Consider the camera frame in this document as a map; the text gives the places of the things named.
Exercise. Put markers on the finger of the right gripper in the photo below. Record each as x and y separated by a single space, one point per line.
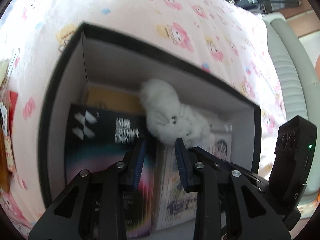
258 182

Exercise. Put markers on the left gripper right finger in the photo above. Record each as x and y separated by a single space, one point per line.
231 200

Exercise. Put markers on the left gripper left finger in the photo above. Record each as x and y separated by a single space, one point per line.
91 206

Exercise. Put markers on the black Smart Devil box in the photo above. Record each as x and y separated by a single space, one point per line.
95 139

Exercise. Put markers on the cartoon diamond painting kit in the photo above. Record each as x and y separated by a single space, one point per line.
177 200

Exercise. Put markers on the white fluffy plush toy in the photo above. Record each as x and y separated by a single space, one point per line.
168 119

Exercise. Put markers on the grey padded headboard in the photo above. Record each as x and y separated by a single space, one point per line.
299 83

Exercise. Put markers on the brown wooden comb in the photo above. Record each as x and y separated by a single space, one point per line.
4 173

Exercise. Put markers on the yellow glass screen protector box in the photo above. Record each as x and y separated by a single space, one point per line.
113 100

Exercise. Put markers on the black cardboard storage box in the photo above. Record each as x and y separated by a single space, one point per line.
107 59

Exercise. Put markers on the pink cartoon blanket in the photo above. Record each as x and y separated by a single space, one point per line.
216 36

